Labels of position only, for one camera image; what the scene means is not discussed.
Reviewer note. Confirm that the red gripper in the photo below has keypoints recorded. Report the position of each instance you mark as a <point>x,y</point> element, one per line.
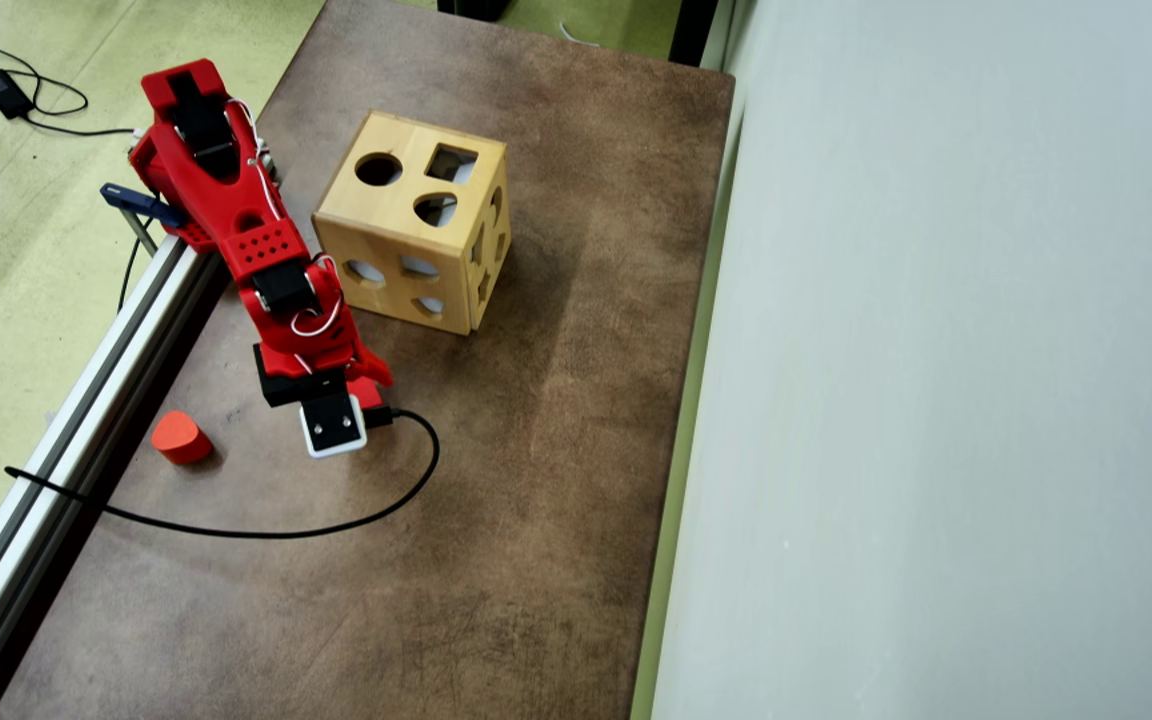
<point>285,387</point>

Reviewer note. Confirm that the red robot arm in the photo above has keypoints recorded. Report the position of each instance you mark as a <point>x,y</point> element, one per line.
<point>236,200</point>

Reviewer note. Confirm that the wooden shape sorter box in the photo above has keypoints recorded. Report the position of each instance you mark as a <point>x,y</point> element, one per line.
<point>396,215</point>

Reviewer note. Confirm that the red rounded triangular block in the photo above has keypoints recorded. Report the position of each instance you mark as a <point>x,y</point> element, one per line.
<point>180,438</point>

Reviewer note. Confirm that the blue clamp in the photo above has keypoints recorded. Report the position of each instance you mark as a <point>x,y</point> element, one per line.
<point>141,203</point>

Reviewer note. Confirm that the dark object on floor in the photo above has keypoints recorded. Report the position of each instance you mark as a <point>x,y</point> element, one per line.
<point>474,8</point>

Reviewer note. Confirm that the black power adapter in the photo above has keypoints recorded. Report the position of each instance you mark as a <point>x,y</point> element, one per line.
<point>6,93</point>

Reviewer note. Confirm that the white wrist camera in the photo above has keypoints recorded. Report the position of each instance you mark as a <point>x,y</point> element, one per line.
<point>333,425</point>

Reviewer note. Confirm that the aluminium profile rail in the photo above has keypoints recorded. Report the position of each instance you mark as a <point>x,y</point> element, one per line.
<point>56,450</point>

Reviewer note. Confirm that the black vertical post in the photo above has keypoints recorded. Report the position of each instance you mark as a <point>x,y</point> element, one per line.
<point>693,30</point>

